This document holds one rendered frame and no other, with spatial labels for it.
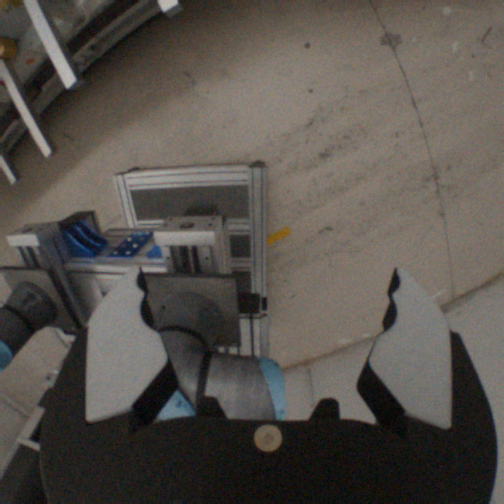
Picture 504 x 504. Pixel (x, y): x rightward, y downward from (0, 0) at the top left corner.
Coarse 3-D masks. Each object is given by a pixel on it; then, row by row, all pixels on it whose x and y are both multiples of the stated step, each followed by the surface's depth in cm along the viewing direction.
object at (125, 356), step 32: (128, 288) 10; (96, 320) 8; (128, 320) 8; (96, 352) 7; (128, 352) 7; (160, 352) 7; (96, 384) 6; (128, 384) 6; (160, 384) 6; (96, 416) 5
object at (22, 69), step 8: (24, 56) 45; (32, 56) 47; (40, 56) 49; (16, 64) 45; (24, 64) 48; (32, 64) 50; (40, 64) 53; (16, 72) 48; (24, 72) 51; (32, 72) 53; (24, 80) 54; (0, 88) 49; (0, 96) 52; (8, 96) 55
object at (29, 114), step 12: (0, 60) 39; (0, 72) 41; (12, 72) 42; (12, 84) 43; (12, 96) 45; (24, 96) 46; (24, 108) 46; (36, 120) 49; (36, 132) 50; (48, 144) 52; (48, 156) 54
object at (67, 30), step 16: (96, 0) 45; (112, 0) 45; (128, 0) 48; (96, 16) 48; (112, 16) 51; (64, 32) 49; (80, 32) 50; (96, 32) 54; (80, 48) 57; (48, 64) 54; (32, 80) 55; (48, 80) 61; (0, 112) 59; (0, 128) 65
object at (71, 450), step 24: (72, 360) 6; (72, 384) 6; (48, 408) 5; (72, 408) 5; (48, 432) 4; (72, 432) 4; (96, 432) 5; (120, 432) 5; (48, 456) 4; (72, 456) 4; (96, 456) 4; (48, 480) 3; (72, 480) 3
